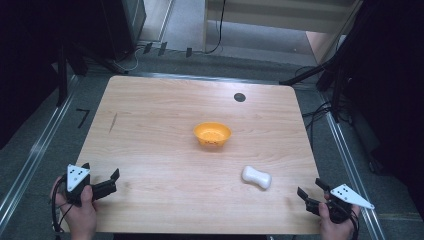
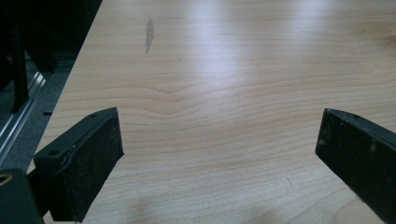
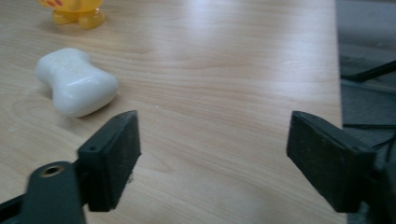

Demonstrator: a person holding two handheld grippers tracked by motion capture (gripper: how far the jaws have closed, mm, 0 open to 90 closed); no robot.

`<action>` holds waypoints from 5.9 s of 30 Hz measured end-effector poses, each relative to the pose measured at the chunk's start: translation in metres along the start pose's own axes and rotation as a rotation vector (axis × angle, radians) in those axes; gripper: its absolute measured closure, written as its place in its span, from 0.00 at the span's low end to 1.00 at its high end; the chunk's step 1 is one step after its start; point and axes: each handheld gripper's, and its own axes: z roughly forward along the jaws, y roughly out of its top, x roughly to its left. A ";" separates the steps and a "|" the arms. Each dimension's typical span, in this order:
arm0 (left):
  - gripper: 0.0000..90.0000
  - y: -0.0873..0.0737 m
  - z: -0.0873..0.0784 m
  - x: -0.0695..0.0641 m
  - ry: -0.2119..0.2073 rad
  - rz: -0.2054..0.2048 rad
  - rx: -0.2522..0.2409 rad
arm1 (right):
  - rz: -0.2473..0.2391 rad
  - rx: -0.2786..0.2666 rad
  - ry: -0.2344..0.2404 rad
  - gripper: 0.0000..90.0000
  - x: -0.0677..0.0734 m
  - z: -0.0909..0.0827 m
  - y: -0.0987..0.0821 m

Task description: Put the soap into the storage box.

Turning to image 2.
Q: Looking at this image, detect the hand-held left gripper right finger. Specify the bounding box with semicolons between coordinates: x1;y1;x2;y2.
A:
315;107;396;224

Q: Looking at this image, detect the silver metal floor rail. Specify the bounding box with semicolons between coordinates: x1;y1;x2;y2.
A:
0;70;48;166

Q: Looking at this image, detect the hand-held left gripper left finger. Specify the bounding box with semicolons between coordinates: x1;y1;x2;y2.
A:
33;107;125;223

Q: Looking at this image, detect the black metal stand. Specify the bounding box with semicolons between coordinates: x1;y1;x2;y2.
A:
10;24;31;114

